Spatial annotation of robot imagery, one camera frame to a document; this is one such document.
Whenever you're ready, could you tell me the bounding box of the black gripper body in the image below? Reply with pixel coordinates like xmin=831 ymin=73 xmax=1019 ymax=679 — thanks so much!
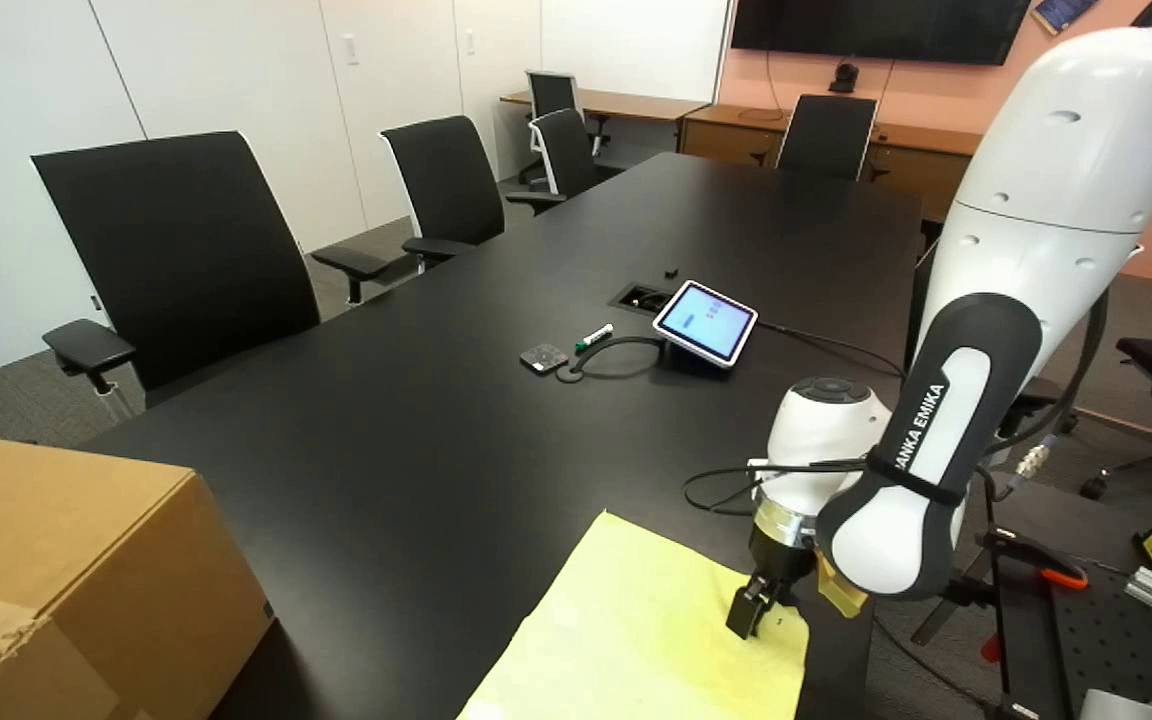
xmin=745 ymin=529 xmax=826 ymax=600

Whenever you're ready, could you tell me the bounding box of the yellow towel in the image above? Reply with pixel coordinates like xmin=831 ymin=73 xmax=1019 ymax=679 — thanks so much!
xmin=455 ymin=508 xmax=813 ymax=720

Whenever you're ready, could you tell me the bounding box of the black tripod stand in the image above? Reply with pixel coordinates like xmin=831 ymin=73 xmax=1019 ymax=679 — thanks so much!
xmin=907 ymin=472 xmax=1090 ymax=720

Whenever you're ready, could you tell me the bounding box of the white tablet with stand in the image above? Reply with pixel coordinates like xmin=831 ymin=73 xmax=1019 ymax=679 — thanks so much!
xmin=648 ymin=278 xmax=766 ymax=371

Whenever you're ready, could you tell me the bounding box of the small black flat device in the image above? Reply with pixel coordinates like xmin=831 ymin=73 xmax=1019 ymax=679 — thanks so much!
xmin=518 ymin=341 xmax=576 ymax=379

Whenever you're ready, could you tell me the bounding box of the white object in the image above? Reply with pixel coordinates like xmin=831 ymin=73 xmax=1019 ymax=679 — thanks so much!
xmin=1078 ymin=674 xmax=1152 ymax=720

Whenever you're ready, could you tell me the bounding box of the wooden credenza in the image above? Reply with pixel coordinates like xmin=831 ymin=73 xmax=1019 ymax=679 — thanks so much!
xmin=678 ymin=102 xmax=992 ymax=225

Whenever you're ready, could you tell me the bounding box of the wooden desk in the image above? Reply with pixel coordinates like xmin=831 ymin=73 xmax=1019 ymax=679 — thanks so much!
xmin=497 ymin=83 xmax=709 ymax=135

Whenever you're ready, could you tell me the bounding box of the small blue screen device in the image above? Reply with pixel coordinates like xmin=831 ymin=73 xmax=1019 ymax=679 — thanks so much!
xmin=1029 ymin=0 xmax=1096 ymax=39

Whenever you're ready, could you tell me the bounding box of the large black office chair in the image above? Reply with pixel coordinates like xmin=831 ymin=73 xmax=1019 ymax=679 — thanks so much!
xmin=27 ymin=129 xmax=325 ymax=404

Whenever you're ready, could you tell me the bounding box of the brown cardboard box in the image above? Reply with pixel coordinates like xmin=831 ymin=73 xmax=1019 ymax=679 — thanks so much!
xmin=0 ymin=429 xmax=274 ymax=720

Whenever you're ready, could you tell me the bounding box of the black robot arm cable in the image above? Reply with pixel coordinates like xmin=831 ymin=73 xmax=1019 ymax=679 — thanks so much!
xmin=682 ymin=457 xmax=873 ymax=520

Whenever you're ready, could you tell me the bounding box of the thin black tablet cable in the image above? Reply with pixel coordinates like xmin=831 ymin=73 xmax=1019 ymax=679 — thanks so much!
xmin=751 ymin=322 xmax=907 ymax=379

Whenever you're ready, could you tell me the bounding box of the orange handled clamp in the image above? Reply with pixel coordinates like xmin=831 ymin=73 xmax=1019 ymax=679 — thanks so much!
xmin=971 ymin=523 xmax=1093 ymax=600

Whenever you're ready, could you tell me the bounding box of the black looped cable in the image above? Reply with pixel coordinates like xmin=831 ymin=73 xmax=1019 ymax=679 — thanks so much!
xmin=551 ymin=333 xmax=672 ymax=388

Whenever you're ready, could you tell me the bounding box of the black wall television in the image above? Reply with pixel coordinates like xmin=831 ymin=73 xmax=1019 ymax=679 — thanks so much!
xmin=730 ymin=0 xmax=1036 ymax=67

